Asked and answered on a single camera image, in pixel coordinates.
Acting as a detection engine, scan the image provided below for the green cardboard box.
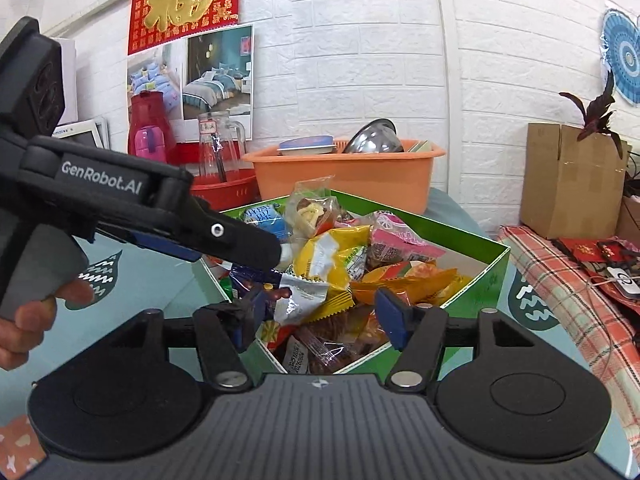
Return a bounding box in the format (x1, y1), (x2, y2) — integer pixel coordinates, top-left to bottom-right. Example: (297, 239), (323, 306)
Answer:
(192, 190), (511, 376)

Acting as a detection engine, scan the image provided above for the steel bowl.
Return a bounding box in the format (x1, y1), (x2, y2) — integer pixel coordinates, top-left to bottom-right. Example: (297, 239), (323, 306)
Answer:
(342, 119), (405, 155)

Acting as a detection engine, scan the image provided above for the teal printed tablecloth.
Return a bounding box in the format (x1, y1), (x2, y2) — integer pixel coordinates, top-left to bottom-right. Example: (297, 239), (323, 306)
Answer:
(0, 187), (626, 466)

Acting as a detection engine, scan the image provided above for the dark stirring stick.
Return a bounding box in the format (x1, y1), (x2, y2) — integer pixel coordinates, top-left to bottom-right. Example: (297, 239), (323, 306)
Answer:
(212, 135), (229, 182)

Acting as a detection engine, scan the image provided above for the red gift box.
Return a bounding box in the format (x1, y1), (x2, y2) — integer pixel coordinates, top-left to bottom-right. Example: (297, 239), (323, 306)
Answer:
(595, 239), (640, 267)
(552, 236), (603, 263)

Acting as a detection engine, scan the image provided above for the blue dotted snack packet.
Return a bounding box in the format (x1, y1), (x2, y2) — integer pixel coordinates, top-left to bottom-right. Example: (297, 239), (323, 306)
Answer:
(227, 264), (283, 288)

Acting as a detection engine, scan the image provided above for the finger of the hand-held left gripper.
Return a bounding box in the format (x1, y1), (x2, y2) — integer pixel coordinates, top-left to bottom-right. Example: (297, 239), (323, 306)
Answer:
(169, 197), (282, 277)
(132, 233), (201, 263)

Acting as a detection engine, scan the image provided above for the orange fruit print packet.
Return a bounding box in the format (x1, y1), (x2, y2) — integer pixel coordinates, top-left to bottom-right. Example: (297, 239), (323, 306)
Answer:
(350, 260), (473, 308)

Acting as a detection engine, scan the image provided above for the dark red leafed plant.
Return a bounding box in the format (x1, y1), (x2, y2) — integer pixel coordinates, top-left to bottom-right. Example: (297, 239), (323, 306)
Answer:
(559, 67), (632, 161)

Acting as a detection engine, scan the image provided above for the large cardboard box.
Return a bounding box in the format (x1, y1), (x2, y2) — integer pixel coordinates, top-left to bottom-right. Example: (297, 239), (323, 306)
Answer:
(520, 122), (630, 240)

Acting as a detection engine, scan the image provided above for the person's left hand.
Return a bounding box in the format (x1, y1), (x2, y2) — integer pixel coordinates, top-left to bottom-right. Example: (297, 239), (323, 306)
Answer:
(0, 279), (94, 371)

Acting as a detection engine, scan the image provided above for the red gold wall hanging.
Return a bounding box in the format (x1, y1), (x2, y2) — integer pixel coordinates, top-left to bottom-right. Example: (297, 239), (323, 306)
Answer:
(127, 0), (242, 56)

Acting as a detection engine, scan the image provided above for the pink snack packet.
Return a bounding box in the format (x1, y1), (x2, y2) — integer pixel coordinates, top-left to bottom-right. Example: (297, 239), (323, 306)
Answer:
(370, 212), (447, 263)

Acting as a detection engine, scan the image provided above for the blue white snack packet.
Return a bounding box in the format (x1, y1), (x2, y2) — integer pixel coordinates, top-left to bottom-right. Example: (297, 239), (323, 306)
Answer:
(242, 204), (292, 241)

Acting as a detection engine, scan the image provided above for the blue lidded bowl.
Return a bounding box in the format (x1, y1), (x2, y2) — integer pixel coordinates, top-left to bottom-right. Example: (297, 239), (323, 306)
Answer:
(276, 135), (337, 156)

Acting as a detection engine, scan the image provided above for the bedding wall poster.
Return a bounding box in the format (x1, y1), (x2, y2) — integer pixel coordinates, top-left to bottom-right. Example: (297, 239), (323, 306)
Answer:
(126, 24), (255, 143)

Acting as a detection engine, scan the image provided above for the large blue paper fan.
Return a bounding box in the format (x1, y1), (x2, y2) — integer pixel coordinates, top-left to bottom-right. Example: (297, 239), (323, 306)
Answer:
(600, 2), (640, 107)

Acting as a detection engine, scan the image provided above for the small cardboard box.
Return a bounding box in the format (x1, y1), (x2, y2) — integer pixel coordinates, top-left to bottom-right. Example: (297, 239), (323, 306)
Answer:
(616, 195), (640, 243)

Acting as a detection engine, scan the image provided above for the white charging device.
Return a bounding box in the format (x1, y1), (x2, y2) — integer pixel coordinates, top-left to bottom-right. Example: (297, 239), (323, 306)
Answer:
(602, 266), (640, 301)

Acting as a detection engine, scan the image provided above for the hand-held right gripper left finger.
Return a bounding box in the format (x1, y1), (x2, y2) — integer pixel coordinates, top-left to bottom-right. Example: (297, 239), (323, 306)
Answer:
(107, 284), (275, 392)

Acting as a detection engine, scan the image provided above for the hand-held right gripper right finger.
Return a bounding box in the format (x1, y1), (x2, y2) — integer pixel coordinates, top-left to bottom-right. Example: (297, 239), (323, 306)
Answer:
(374, 287), (537, 394)

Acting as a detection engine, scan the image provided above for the glass pitcher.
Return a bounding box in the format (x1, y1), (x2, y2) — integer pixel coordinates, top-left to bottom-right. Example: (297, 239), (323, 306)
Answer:
(197, 112), (248, 183)

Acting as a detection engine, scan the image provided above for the red plastic basin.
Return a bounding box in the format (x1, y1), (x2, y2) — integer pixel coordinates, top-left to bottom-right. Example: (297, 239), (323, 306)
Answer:
(190, 170), (260, 213)

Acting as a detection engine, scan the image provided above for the white yellow edged packet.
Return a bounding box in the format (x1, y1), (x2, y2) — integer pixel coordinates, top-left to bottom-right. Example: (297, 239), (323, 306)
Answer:
(274, 274), (353, 327)

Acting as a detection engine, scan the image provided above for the plaid cloth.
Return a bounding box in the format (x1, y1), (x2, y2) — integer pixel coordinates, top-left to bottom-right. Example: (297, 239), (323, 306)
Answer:
(495, 225), (640, 411)

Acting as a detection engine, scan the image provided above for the orange plastic tub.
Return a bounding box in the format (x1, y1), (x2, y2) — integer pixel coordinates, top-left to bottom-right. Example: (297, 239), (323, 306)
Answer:
(241, 139), (447, 213)

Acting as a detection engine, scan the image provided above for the pink thermos bottle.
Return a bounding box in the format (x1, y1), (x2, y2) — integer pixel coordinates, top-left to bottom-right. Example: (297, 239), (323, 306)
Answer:
(134, 127), (167, 163)

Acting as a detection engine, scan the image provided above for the red thermos jug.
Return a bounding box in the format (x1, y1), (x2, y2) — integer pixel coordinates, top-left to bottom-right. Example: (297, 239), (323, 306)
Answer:
(127, 91), (177, 163)

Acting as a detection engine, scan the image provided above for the yellow green snack packet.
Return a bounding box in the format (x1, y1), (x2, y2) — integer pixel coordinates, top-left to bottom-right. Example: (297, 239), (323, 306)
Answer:
(292, 227), (374, 293)

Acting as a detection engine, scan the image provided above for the clear pastry snack packet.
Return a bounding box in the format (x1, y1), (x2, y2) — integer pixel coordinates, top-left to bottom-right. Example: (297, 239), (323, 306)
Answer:
(287, 176), (351, 241)

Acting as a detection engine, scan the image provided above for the white water purifier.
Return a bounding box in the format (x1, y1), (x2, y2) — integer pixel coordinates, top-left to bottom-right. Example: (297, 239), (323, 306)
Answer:
(50, 37), (78, 126)

